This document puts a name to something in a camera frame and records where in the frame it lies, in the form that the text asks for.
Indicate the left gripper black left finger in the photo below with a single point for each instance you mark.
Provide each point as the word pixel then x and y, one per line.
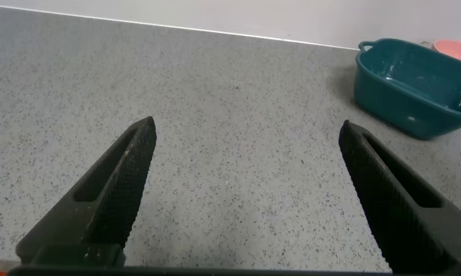
pixel 115 199

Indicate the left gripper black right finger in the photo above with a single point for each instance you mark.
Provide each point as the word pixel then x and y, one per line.
pixel 399 214

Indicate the pink round bowl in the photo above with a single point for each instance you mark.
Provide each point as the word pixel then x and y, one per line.
pixel 458 50

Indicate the teal square plastic basin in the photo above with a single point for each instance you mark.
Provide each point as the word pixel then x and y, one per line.
pixel 410 96

